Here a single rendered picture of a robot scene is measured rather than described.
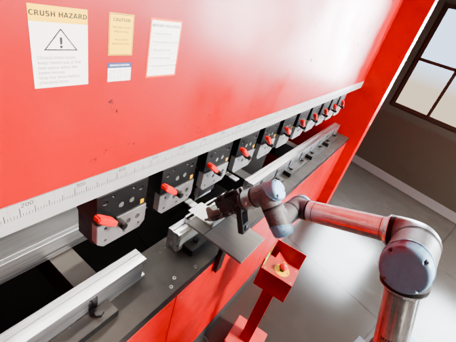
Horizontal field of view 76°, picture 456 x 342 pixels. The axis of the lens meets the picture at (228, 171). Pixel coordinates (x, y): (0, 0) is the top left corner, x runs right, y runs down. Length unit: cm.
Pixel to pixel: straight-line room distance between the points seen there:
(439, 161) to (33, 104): 451
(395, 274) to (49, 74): 83
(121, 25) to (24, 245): 78
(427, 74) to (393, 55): 171
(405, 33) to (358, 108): 68
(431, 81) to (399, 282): 393
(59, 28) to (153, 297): 85
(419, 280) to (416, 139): 393
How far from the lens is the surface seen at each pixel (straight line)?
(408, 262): 84
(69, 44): 54
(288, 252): 156
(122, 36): 59
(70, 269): 118
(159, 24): 64
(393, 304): 94
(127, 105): 64
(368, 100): 303
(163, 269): 117
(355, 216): 102
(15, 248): 113
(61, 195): 66
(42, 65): 53
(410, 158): 475
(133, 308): 108
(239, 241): 116
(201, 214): 122
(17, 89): 53
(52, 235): 115
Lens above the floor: 180
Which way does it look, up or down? 31 degrees down
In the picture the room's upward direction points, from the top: 16 degrees clockwise
